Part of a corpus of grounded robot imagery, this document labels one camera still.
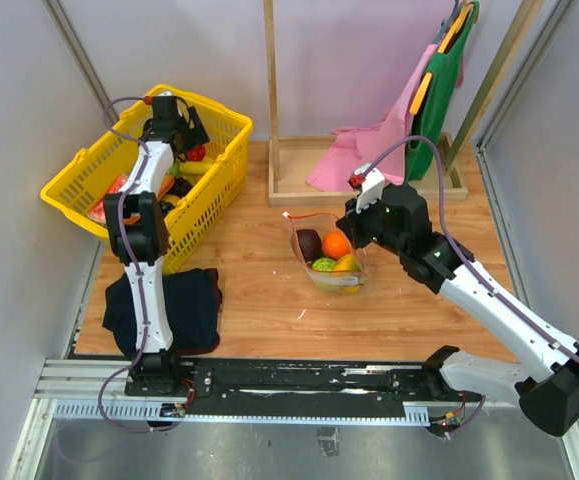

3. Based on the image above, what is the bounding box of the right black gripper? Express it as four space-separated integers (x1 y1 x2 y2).
336 190 407 257

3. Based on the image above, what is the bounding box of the red bell pepper toy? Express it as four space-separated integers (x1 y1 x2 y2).
186 145 206 162

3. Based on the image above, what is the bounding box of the round orange toy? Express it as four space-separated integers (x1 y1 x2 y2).
322 231 350 260

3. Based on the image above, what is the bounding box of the orange fruit toy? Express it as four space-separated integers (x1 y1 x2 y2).
331 254 361 272

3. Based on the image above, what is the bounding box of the clear zip top bag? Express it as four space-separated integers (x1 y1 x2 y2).
283 212 368 294

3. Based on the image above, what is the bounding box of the green custard apple toy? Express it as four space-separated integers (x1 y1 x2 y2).
311 257 337 272

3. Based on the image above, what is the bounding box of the purple mangosteen toy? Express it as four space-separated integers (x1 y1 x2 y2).
296 229 323 263

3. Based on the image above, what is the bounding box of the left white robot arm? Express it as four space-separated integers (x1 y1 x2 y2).
103 92 207 396

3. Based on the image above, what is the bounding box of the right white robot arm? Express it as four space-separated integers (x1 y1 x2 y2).
336 176 579 437

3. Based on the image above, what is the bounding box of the black grape bunch toy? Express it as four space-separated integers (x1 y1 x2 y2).
168 177 193 198

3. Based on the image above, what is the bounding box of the pink garment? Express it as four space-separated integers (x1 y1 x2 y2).
306 43 437 192

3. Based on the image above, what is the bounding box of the wooden clothes rack base tray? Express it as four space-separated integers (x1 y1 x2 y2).
268 134 469 207

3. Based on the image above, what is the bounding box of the watermelon slice toy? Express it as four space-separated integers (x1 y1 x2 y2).
87 173 130 225

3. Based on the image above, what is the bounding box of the yellow plastic shopping basket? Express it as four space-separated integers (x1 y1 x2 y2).
40 84 253 274

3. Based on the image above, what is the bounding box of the orange clothes hanger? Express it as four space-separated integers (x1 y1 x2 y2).
409 2 474 116

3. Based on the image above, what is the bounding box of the dark navy folded cloth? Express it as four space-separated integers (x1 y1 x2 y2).
102 268 223 358

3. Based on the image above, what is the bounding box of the green garment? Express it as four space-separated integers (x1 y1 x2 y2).
379 1 480 185

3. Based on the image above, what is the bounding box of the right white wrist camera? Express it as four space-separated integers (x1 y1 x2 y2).
348 163 386 214

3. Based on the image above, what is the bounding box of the left wooden rack post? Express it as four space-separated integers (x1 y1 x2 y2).
263 0 280 191

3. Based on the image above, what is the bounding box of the wooden rack post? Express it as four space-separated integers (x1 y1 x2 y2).
440 0 544 178
263 0 280 191

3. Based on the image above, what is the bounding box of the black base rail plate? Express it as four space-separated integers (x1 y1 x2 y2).
125 357 462 422

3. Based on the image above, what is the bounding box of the right wooden rack post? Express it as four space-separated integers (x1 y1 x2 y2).
440 0 544 178

